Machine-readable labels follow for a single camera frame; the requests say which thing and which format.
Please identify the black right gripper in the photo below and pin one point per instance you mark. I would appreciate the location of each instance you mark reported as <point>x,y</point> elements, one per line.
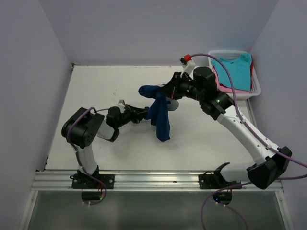
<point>171,88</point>

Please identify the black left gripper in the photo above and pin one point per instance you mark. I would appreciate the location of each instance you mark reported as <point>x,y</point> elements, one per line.
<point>137,113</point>

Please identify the navy blue printed t-shirt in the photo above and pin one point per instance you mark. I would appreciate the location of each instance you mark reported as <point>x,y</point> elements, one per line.
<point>158,111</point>

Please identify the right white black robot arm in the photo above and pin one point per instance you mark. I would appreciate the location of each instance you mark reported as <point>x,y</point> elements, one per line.
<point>269,160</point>

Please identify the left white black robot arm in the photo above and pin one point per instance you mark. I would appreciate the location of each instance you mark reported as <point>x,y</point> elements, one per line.
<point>82,128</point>

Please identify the pink folded t-shirt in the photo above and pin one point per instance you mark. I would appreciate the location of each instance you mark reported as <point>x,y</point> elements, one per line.
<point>223,88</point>

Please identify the turquoise folded t-shirt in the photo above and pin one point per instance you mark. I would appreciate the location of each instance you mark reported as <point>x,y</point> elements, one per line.
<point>239,70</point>

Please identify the red folded t-shirt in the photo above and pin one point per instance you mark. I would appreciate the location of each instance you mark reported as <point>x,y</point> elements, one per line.
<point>251,67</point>

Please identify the white plastic laundry basket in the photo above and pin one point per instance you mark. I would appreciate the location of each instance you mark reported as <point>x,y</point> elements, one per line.
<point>255,89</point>

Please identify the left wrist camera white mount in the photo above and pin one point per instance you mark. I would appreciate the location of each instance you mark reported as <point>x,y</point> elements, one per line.
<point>122,103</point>

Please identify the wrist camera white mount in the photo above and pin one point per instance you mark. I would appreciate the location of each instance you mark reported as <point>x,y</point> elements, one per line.
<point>122,103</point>
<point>188,64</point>

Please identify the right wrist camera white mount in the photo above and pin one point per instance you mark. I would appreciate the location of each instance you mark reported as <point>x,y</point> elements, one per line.
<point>188,64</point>

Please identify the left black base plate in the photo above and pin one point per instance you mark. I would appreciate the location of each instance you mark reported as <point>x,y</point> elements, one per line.
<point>82,181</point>

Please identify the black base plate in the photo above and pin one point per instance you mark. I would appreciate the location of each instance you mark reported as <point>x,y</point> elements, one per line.
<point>82,181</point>
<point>212,181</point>

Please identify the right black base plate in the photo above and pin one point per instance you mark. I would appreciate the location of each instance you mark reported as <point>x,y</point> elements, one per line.
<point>212,181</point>

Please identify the aluminium front frame rail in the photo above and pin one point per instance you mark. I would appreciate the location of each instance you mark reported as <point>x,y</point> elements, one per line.
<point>124,181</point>

